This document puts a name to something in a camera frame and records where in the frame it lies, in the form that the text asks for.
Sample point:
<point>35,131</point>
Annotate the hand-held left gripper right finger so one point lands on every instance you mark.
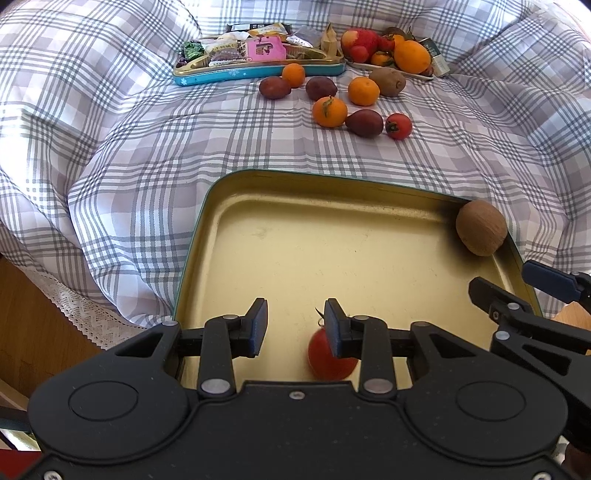
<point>333,328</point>

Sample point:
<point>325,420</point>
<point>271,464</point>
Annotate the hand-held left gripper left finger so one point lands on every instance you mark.
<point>258,328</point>

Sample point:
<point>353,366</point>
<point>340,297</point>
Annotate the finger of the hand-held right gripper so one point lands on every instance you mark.
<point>541,273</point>
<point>485,291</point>

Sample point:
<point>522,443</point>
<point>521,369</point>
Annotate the brown kiwi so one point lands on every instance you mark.
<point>395,31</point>
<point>480,228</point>
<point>388,81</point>

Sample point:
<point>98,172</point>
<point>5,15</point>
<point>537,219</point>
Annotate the gold tin tray green rim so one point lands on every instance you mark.
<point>323,254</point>

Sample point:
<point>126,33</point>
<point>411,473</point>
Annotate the white lace bed skirt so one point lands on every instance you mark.
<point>87,314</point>

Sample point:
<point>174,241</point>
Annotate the small red tomato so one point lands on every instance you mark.
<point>398,126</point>
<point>359,54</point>

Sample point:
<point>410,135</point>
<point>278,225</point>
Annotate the dark purple passion fruit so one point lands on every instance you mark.
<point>321,88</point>
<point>364,123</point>
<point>274,87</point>

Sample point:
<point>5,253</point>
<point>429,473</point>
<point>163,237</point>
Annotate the mandarin with leaf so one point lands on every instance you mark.
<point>329,112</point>

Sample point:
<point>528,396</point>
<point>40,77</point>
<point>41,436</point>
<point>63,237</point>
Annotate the grey plaid blanket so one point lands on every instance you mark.
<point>138,138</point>

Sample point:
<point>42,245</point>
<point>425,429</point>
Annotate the small mandarin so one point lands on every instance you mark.
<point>293,75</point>
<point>363,91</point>

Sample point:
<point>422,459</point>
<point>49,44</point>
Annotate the green drink can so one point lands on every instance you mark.
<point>436,56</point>

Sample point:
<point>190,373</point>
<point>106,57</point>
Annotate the large orange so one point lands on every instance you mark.
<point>412,57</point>

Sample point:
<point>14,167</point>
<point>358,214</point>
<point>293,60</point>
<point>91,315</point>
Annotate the white fruit tray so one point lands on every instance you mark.
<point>369,67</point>

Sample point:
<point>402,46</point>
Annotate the mandarin with leaves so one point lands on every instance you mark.
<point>381,59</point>

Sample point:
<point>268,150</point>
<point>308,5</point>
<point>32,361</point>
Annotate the blue snack tin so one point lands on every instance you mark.
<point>258,74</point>

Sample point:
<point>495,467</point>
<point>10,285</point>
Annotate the red tomato with stem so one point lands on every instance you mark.
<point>387,44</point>

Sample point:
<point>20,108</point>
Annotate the green citrus leaves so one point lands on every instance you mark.
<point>408,33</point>

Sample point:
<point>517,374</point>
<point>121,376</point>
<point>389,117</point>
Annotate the brown wrapped candy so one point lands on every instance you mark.
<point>227,58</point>

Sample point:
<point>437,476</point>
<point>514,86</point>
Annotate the pink snack packet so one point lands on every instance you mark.
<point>265,49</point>

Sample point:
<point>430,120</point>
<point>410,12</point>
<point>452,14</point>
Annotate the red apple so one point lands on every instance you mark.
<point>356,37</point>

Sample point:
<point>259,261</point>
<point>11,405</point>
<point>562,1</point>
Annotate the white snack packet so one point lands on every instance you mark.
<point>220,45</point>

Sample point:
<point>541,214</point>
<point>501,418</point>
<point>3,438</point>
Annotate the green wrapped candy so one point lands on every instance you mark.
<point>191,50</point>

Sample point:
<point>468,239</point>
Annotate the tan paper snack packet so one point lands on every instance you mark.
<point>329,39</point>

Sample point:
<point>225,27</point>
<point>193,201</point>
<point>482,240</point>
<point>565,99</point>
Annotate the silver foil snack packet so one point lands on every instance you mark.
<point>303,36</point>

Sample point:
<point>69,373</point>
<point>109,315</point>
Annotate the orange white pastry packet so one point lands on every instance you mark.
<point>267,31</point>

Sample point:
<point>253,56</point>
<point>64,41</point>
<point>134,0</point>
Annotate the black snack packet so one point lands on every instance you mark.
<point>240,27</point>

